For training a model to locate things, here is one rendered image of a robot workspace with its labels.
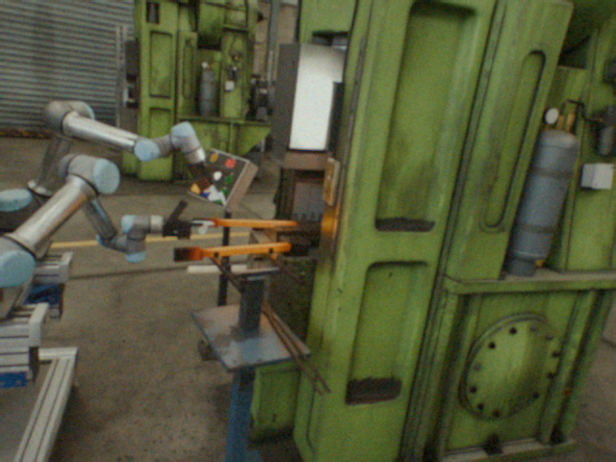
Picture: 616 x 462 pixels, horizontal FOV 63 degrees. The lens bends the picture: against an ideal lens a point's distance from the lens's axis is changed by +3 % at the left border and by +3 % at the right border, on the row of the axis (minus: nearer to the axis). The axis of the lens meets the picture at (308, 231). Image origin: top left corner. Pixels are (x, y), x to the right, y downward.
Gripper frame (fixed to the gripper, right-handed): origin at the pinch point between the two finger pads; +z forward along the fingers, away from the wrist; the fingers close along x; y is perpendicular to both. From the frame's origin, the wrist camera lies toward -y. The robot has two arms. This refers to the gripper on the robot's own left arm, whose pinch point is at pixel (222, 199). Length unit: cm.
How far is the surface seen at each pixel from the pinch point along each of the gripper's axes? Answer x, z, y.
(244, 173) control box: -41.4, 6.1, -18.1
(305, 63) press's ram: 13, -39, -51
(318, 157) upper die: 7.9, -1.0, -43.9
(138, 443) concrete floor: 10, 81, 81
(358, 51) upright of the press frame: 35, -38, -64
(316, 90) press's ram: 13, -28, -51
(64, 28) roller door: -786, -128, 68
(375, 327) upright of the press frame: 42, 66, -31
